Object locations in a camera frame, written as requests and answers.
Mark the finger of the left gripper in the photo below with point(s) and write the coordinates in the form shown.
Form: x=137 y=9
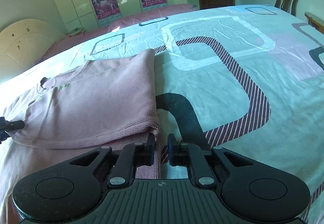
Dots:
x=6 y=126

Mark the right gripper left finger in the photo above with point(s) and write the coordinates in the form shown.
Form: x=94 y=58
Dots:
x=131 y=157

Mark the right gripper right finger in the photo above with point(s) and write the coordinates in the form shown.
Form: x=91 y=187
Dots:
x=200 y=164

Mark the pink sweatshirt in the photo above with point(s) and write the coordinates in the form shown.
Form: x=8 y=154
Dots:
x=101 y=102

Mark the cream arched headboard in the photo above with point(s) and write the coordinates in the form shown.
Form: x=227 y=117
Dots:
x=23 y=43

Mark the patterned light blue bedsheet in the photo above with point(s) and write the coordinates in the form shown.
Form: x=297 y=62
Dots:
x=243 y=81

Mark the pink checked bed cover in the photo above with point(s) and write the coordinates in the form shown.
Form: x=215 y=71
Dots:
x=69 y=42

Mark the lower left pink poster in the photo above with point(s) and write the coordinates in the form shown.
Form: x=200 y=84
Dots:
x=105 y=8

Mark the wooden bed footboard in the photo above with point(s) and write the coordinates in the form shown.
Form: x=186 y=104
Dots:
x=315 y=21

